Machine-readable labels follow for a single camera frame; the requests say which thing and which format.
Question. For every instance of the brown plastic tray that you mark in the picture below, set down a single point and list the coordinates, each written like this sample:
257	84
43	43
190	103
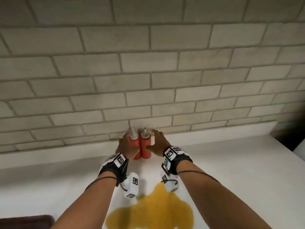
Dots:
23	222

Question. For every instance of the yellow sauce spill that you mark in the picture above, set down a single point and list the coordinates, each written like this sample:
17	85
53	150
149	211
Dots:
155	209

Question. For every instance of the black left wrist band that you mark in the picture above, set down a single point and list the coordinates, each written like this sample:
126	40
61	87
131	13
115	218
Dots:
112	168

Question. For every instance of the black right wrist band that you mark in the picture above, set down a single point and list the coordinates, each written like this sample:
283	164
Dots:
177	159

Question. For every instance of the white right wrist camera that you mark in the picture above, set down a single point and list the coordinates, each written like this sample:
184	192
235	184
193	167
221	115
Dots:
170	184

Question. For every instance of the person's right forearm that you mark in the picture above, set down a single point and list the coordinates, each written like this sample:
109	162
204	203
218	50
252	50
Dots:
214	195

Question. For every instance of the person's right hand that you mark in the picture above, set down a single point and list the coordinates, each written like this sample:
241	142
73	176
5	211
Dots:
160	144

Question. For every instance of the person's left forearm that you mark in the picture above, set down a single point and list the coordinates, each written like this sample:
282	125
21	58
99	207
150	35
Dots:
90	205

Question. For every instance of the black wrist band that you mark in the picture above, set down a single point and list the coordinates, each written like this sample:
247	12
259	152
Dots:
112	168
177	159

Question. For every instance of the white countertop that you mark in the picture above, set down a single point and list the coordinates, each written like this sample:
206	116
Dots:
238	176

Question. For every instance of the person's left hand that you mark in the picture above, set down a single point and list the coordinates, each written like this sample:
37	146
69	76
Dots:
123	146

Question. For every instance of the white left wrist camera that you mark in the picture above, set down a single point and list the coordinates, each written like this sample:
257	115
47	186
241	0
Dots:
131	186

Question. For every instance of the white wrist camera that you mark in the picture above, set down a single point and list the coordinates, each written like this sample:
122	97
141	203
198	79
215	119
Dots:
170	184
131	186

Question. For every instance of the red squeeze bottle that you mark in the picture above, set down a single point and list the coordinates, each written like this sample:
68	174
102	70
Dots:
145	147
134	143

